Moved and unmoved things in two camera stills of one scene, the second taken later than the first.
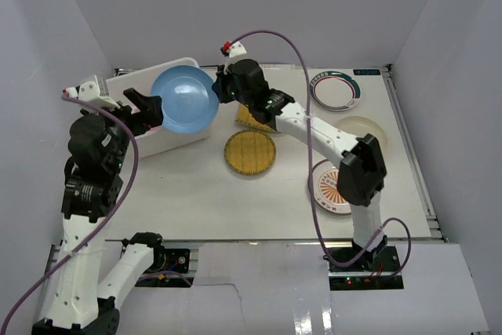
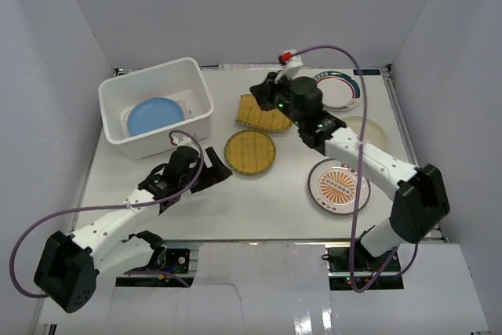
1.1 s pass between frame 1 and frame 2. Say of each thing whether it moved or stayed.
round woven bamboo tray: stayed
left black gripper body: moved
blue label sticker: stayed
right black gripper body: moved
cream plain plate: stayed
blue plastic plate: moved
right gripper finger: moved
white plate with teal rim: stayed
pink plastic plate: moved
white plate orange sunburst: stayed
